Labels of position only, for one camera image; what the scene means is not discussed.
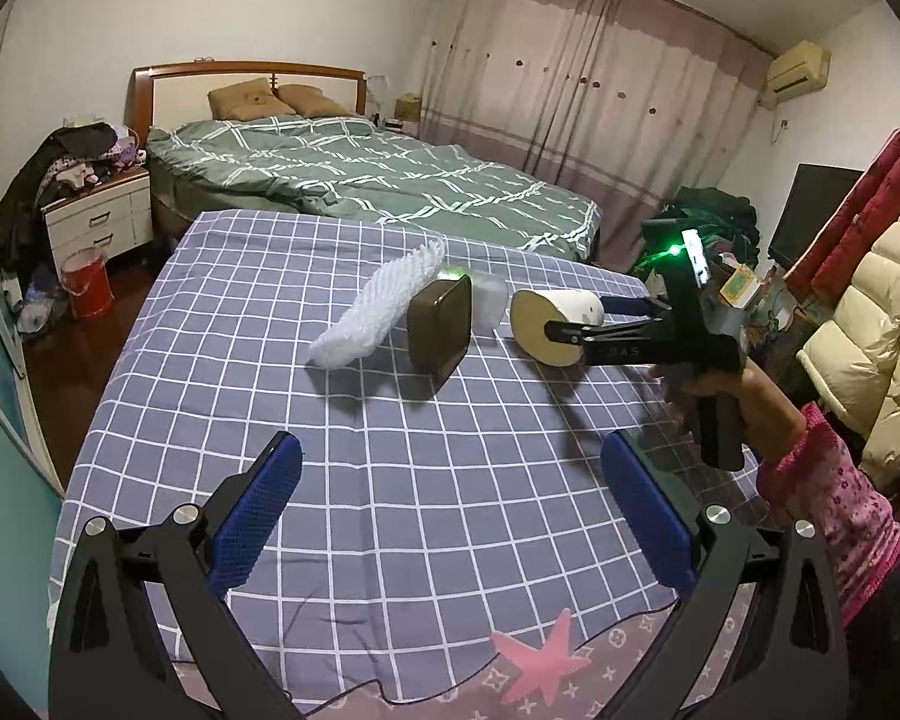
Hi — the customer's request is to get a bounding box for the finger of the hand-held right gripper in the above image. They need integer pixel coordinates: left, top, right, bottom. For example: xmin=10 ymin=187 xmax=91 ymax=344
xmin=546 ymin=319 xmax=676 ymax=347
xmin=601 ymin=297 xmax=677 ymax=320

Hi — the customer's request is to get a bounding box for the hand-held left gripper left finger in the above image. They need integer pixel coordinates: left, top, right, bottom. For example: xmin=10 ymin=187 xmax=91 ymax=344
xmin=49 ymin=430 xmax=305 ymax=720

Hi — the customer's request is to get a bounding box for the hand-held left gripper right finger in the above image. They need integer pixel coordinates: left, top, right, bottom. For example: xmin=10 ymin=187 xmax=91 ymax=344
xmin=598 ymin=430 xmax=852 ymax=720

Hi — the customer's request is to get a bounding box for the white paper cup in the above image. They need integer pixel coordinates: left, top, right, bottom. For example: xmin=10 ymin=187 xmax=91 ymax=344
xmin=510 ymin=287 xmax=605 ymax=368

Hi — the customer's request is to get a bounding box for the person's right forearm pink sleeve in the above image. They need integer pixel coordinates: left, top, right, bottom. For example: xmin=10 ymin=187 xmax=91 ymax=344
xmin=756 ymin=401 xmax=900 ymax=616

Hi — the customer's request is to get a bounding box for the person's right hand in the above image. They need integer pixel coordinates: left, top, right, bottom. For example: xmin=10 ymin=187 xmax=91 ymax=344
xmin=649 ymin=356 xmax=807 ymax=466

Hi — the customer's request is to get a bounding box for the small colourful box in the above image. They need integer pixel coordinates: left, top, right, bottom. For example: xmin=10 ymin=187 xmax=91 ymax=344
xmin=720 ymin=268 xmax=760 ymax=310

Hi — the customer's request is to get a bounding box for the blue checked tablecloth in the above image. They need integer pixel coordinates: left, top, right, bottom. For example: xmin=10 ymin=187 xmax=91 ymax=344
xmin=51 ymin=210 xmax=721 ymax=691

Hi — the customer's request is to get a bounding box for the clear plastic cup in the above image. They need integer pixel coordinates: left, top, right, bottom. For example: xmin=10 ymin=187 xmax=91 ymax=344
xmin=439 ymin=265 xmax=509 ymax=335

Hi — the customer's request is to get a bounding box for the pile of dark clothes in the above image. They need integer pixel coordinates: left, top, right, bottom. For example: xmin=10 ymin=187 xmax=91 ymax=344
xmin=649 ymin=186 xmax=762 ymax=271

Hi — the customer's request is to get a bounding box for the brown box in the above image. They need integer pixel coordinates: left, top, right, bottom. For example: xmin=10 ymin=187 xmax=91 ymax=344
xmin=406 ymin=274 xmax=473 ymax=376

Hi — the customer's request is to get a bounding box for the black television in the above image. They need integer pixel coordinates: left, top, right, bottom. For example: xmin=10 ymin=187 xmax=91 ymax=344
xmin=766 ymin=163 xmax=865 ymax=271

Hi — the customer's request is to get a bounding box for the grey star-print mat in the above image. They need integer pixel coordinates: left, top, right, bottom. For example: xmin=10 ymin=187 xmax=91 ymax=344
xmin=165 ymin=600 xmax=751 ymax=720

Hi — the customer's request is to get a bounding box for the cream puffer jacket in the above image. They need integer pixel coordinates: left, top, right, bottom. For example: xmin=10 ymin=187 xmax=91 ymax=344
xmin=795 ymin=191 xmax=900 ymax=481

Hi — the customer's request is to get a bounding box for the red coat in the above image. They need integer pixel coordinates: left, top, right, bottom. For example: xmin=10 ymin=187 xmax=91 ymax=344
xmin=784 ymin=120 xmax=900 ymax=301

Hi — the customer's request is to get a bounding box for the pink beige curtain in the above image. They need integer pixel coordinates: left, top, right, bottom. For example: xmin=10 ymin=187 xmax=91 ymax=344
xmin=420 ymin=0 xmax=777 ymax=263

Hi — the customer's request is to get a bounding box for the green checked duvet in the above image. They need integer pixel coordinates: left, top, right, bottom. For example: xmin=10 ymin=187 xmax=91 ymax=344
xmin=146 ymin=114 xmax=601 ymax=260

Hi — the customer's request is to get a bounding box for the white foam net sleeve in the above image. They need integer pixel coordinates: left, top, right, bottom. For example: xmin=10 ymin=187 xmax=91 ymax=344
xmin=306 ymin=236 xmax=447 ymax=370

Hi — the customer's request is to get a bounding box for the red bucket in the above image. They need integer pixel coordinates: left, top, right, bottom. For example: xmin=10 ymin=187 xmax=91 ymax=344
xmin=60 ymin=246 xmax=115 ymax=321

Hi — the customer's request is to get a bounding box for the beige air conditioner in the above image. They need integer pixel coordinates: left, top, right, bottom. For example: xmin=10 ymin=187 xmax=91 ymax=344
xmin=757 ymin=41 xmax=832 ymax=107

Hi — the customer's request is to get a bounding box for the blue plastic bag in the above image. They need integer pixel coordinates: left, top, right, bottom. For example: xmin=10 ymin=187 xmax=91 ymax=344
xmin=15 ymin=270 xmax=65 ymax=335

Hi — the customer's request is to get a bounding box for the white nightstand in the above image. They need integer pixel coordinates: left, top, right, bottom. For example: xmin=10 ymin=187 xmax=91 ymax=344
xmin=41 ymin=167 xmax=153 ymax=263

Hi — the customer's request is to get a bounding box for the brown pillow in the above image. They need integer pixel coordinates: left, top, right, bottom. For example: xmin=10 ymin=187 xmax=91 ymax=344
xmin=208 ymin=77 xmax=277 ymax=119
xmin=276 ymin=82 xmax=350 ymax=117

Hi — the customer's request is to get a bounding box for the pile of small clothes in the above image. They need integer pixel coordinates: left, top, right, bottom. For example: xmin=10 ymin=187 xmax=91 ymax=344
xmin=41 ymin=142 xmax=147 ymax=196

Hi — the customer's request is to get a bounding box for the dark jacket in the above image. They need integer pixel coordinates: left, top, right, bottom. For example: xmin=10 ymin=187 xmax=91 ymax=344
xmin=0 ymin=122 xmax=117 ymax=271

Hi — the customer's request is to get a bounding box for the wooden bed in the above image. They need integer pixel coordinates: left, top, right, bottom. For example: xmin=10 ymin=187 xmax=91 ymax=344
xmin=124 ymin=60 xmax=601 ymax=263

